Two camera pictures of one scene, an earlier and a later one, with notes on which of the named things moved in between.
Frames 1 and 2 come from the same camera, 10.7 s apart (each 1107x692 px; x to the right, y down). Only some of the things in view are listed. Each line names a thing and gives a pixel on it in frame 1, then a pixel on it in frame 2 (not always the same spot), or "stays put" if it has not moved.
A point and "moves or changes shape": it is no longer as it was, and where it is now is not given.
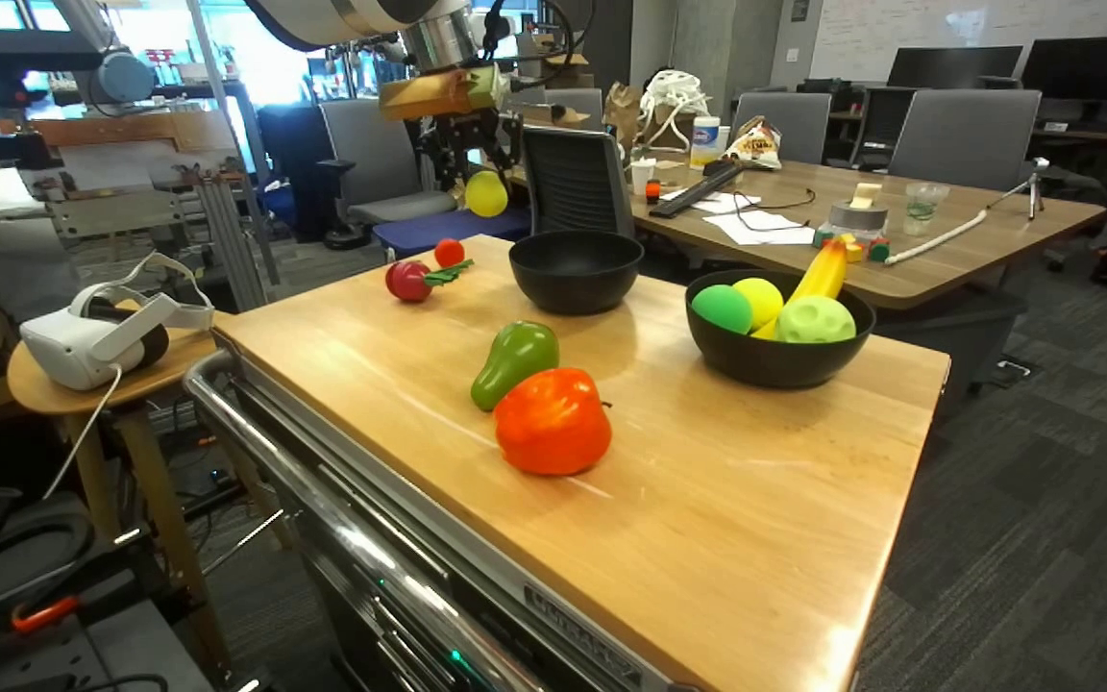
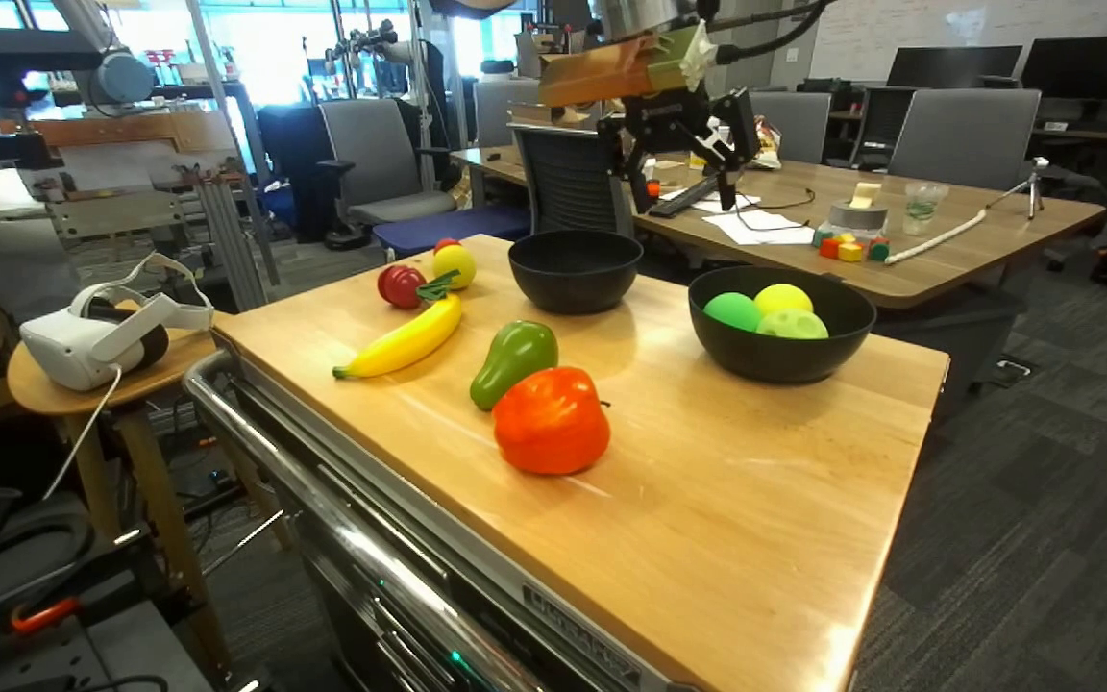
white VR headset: x=111 y=325 stays put
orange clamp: x=41 y=615 stays put
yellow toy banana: x=821 y=282 to x=403 y=347
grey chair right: x=971 y=136 stays put
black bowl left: x=579 y=270 stays put
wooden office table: x=725 y=217 stays put
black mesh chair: x=574 y=182 stays put
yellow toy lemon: x=484 y=192 to x=456 y=259
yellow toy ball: x=763 y=304 to x=780 y=297
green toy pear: x=517 y=355 stays put
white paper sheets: x=740 y=219 stays put
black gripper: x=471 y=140 to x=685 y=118
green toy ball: x=725 y=304 moves or changes shape
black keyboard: x=694 y=185 stays put
